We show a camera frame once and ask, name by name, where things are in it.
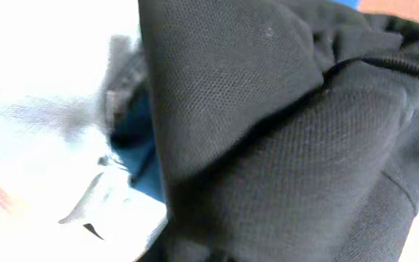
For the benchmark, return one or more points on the blue crumpled garment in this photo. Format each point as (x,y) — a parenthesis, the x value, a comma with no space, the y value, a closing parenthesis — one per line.
(133,140)

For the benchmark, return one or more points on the light blue white garment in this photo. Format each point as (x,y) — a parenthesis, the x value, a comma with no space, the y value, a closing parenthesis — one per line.
(68,72)

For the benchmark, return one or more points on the black shorts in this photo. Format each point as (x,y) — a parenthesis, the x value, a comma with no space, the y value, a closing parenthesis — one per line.
(285,130)

